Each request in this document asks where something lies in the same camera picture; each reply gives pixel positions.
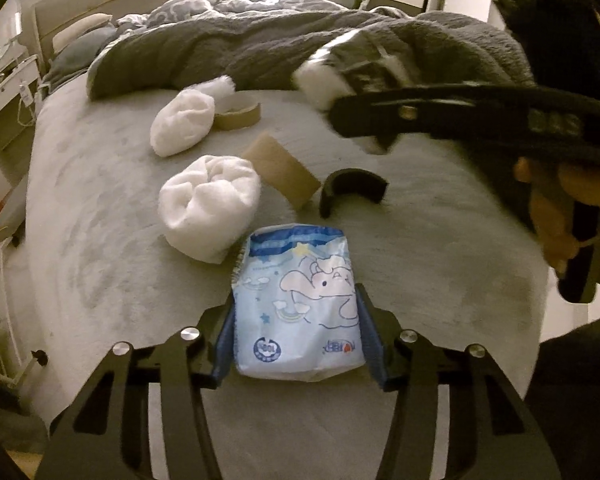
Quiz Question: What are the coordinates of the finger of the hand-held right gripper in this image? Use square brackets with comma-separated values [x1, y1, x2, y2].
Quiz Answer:
[327, 82, 512, 152]

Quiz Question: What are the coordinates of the cream pillow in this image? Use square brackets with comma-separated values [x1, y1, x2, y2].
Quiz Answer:
[52, 14, 113, 48]

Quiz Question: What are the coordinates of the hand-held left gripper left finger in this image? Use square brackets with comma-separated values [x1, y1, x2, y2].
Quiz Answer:
[36, 294, 241, 480]

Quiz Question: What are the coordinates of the grey padded stool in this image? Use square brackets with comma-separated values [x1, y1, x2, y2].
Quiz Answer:
[0, 175, 31, 243]

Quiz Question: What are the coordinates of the blue cartoon tissue packet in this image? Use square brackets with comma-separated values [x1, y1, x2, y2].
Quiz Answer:
[232, 225, 367, 383]

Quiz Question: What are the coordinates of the grey white fluffy item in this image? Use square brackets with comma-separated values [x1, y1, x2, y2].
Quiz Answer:
[292, 30, 416, 153]

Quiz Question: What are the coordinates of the white dresser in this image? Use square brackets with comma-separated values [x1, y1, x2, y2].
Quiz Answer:
[0, 35, 43, 161]

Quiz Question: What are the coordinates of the brown cardboard tube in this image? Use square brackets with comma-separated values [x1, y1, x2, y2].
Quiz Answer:
[242, 131, 322, 209]

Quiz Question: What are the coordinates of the beige padded headboard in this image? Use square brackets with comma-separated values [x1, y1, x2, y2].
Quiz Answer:
[32, 0, 231, 56]

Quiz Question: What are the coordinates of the bed with grey sheet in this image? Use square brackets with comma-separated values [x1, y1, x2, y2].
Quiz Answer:
[2, 75, 551, 480]

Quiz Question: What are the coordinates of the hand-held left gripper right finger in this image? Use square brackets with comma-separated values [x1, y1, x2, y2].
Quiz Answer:
[355, 282, 563, 480]

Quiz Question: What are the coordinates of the person's dark clothing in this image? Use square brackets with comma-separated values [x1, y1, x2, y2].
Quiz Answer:
[524, 314, 600, 480]

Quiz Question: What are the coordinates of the grey fuzzy blanket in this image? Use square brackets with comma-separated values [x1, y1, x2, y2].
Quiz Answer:
[87, 7, 536, 111]

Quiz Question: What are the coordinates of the white fluffy cotton wad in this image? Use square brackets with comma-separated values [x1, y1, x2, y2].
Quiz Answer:
[190, 75, 238, 111]

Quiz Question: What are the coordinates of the person's right hand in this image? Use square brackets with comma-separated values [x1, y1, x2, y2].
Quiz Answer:
[512, 157, 600, 276]

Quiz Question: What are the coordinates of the large white sock ball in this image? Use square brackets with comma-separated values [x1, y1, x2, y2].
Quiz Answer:
[159, 155, 262, 264]

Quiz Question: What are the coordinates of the black curved plastic piece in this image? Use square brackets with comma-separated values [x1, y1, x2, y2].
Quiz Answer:
[319, 168, 387, 218]

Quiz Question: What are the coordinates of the grey pillow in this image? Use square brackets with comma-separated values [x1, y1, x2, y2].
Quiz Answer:
[45, 27, 118, 92]

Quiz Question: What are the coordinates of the small white sock ball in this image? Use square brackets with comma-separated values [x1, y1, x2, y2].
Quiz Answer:
[150, 89, 216, 157]

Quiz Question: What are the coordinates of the empty cardboard tape ring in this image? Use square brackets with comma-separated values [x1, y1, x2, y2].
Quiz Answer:
[212, 95, 262, 132]

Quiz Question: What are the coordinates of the grey patterned duvet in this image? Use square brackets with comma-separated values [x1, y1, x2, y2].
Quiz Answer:
[117, 0, 351, 28]

